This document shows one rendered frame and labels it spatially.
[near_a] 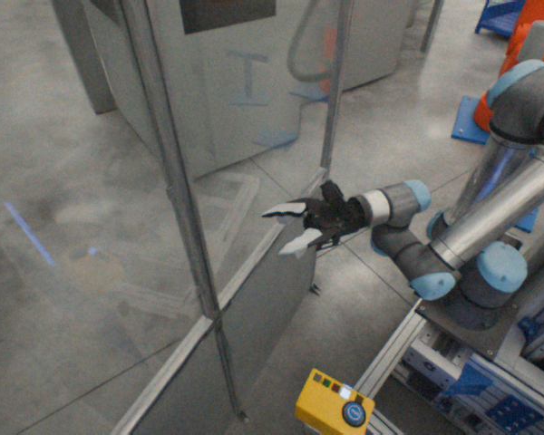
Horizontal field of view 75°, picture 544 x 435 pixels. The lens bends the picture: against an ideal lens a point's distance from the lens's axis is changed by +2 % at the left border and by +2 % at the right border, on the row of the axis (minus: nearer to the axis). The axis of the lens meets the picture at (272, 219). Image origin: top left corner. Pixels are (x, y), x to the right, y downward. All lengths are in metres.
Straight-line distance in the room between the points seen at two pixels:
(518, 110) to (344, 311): 1.69
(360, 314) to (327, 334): 0.26
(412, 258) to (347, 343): 1.44
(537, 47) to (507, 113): 3.05
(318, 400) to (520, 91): 0.78
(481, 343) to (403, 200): 0.53
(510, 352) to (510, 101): 0.74
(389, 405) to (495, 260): 1.06
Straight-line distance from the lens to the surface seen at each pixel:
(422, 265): 0.79
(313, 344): 2.16
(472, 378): 1.26
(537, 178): 0.79
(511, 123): 0.87
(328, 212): 0.71
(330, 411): 0.93
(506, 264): 1.04
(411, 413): 1.92
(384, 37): 4.74
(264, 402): 2.04
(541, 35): 3.89
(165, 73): 0.61
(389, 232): 0.83
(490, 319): 1.15
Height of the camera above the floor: 1.96
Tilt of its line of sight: 46 degrees down
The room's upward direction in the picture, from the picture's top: straight up
